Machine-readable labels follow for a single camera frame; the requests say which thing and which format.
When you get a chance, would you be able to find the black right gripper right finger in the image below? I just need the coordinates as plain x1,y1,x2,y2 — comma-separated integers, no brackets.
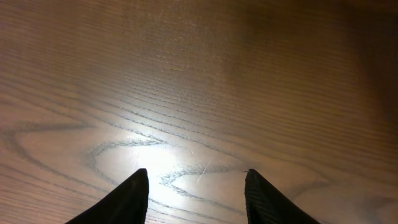
244,169,320,224

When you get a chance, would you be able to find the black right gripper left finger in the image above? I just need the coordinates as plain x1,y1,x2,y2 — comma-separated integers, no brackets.
66,168,149,224

